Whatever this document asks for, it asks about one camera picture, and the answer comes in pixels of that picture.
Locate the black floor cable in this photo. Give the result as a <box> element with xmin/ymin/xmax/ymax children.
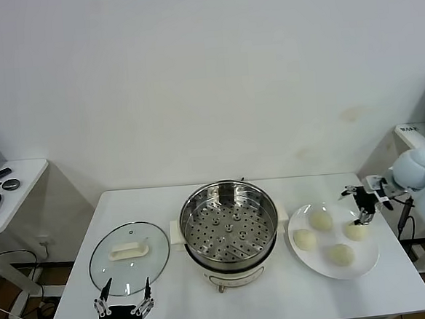
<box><xmin>0</xmin><ymin>248</ymin><xmax>45</xmax><ymax>303</ymax></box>

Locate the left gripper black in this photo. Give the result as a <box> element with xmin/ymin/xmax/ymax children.
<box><xmin>92</xmin><ymin>275</ymin><xmax>157</xmax><ymax>319</ymax></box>

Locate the white steamed baozi bun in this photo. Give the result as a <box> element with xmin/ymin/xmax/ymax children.
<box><xmin>293</xmin><ymin>227</ymin><xmax>318</xmax><ymax>252</ymax></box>
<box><xmin>308</xmin><ymin>210</ymin><xmax>334</xmax><ymax>233</ymax></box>
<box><xmin>327</xmin><ymin>243</ymin><xmax>357</xmax><ymax>268</ymax></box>
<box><xmin>343</xmin><ymin>219</ymin><xmax>369</xmax><ymax>243</ymax></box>

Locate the perforated steel steamer basket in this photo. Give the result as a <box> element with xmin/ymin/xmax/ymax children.
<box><xmin>176</xmin><ymin>176</ymin><xmax>282</xmax><ymax>275</ymax></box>

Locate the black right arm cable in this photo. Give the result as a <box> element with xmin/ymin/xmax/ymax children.
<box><xmin>389</xmin><ymin>191</ymin><xmax>416</xmax><ymax>206</ymax></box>

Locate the white wall socket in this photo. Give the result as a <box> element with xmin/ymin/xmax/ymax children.
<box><xmin>35</xmin><ymin>234</ymin><xmax>55</xmax><ymax>250</ymax></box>

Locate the black cable with adapter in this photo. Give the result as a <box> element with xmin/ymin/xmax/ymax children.
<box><xmin>394</xmin><ymin>195</ymin><xmax>418</xmax><ymax>240</ymax></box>

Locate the cream electric cooker base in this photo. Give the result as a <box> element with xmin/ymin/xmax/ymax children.
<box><xmin>168</xmin><ymin>200</ymin><xmax>295</xmax><ymax>296</ymax></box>

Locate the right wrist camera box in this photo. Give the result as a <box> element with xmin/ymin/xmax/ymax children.
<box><xmin>365</xmin><ymin>173</ymin><xmax>394</xmax><ymax>212</ymax></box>

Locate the glass lid with cream handle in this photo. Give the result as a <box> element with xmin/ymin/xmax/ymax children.
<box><xmin>85</xmin><ymin>218</ymin><xmax>174</xmax><ymax>299</ymax></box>

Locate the white round plate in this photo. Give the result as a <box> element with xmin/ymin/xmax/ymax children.
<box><xmin>286</xmin><ymin>197</ymin><xmax>383</xmax><ymax>285</ymax></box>

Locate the white labelled box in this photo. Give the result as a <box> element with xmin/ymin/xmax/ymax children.
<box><xmin>395</xmin><ymin>122</ymin><xmax>422</xmax><ymax>143</ymax></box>

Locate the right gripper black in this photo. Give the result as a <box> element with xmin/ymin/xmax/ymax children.
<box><xmin>337</xmin><ymin>182</ymin><xmax>381</xmax><ymax>229</ymax></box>

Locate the round black disc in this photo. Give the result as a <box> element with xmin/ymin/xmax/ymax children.
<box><xmin>1</xmin><ymin>177</ymin><xmax>21</xmax><ymax>192</ymax></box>

